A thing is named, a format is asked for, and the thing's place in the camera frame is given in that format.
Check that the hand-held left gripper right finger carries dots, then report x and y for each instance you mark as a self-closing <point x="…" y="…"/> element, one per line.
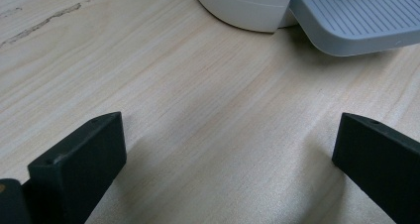
<point x="383" y="164"/>

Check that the white pedal trash can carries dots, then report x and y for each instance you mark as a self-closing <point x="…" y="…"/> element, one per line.
<point x="251" y="6"/>

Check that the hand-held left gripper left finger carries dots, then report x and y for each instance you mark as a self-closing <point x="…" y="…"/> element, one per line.
<point x="76" y="171"/>

